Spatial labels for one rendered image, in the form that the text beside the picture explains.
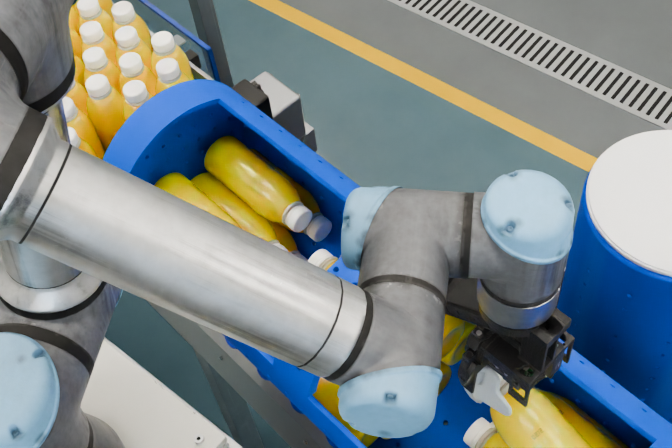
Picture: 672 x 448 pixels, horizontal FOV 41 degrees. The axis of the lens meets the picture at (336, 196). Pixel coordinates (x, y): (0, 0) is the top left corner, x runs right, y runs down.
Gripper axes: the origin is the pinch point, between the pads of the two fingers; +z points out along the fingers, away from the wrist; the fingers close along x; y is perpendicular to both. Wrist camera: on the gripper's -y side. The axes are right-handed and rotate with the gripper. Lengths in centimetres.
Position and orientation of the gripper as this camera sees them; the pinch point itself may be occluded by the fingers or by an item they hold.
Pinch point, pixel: (489, 377)
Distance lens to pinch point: 106.0
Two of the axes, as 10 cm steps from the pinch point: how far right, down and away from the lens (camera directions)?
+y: 6.9, 5.4, -4.9
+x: 7.2, -5.9, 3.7
